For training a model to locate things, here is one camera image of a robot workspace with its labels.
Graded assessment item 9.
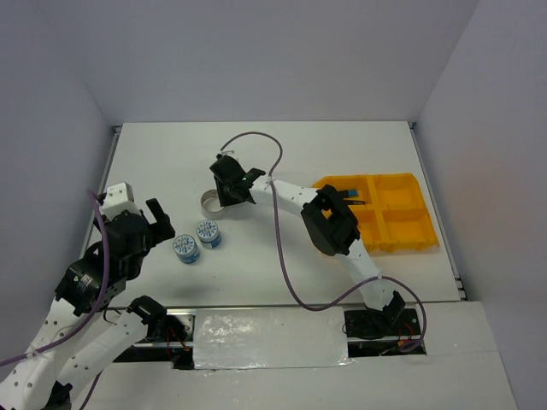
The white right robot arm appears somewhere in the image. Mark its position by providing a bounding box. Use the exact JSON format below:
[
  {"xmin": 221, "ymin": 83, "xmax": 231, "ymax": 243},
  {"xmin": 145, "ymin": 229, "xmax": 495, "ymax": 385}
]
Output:
[{"xmin": 209, "ymin": 154, "xmax": 403, "ymax": 334}]

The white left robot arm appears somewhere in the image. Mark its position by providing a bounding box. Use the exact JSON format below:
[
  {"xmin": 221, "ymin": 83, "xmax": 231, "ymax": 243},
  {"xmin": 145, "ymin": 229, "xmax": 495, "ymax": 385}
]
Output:
[{"xmin": 1, "ymin": 194, "xmax": 175, "ymax": 409}]

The silver tape roll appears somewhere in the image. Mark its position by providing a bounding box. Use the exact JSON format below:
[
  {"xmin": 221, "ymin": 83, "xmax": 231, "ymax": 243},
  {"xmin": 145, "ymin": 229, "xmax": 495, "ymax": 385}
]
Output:
[{"xmin": 200, "ymin": 189, "xmax": 226, "ymax": 219}]

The yellow compartment tray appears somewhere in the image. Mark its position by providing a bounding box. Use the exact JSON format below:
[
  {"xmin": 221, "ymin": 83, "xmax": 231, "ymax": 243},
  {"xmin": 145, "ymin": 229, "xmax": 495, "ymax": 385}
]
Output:
[{"xmin": 313, "ymin": 173, "xmax": 439, "ymax": 253}]

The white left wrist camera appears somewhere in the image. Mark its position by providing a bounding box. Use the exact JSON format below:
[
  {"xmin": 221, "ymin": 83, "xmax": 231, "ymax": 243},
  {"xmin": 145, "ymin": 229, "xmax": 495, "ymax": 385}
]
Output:
[{"xmin": 102, "ymin": 182, "xmax": 139, "ymax": 221}]

